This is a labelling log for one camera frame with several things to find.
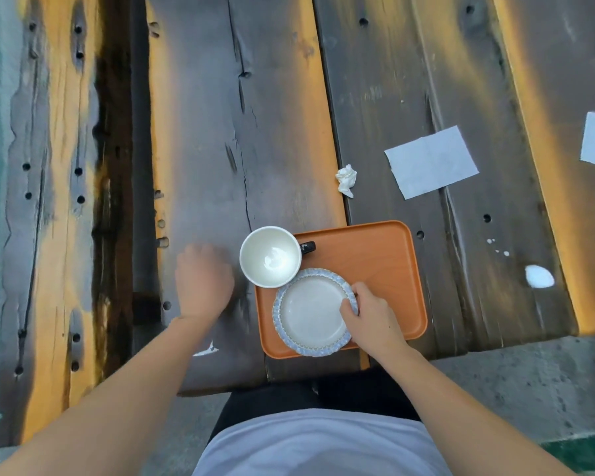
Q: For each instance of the person's left hand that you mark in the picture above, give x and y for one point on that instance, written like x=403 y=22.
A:
x=203 y=287

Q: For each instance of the person's right hand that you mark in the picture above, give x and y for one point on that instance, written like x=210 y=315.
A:
x=374 y=324

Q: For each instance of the person's right thumb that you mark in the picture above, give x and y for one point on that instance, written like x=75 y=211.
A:
x=348 y=308

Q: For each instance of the person's left fingers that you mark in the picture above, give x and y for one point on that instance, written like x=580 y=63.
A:
x=201 y=255

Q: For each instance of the blue-rimmed ceramic plate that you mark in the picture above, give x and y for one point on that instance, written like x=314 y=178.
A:
x=307 y=314

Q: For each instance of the person's left forearm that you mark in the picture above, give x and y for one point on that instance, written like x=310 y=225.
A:
x=114 y=406

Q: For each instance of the person's right forearm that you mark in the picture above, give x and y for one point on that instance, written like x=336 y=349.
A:
x=456 y=416

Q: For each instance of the orange plastic tray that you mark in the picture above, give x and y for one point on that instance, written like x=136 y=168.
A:
x=377 y=257

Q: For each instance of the small white paper scrap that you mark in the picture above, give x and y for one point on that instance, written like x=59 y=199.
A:
x=207 y=350

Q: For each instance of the person's black trousers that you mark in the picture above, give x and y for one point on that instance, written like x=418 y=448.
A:
x=277 y=396

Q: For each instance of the crumpled white tissue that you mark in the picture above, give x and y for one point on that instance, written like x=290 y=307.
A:
x=347 y=179

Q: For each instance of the person's white shirt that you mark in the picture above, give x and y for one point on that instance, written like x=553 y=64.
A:
x=322 y=446

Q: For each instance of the weathered wooden bench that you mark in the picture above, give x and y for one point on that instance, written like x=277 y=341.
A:
x=54 y=218

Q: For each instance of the small white liquid drops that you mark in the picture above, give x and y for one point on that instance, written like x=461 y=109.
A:
x=505 y=253

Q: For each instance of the white liquid spill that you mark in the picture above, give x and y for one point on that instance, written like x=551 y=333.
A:
x=539 y=276

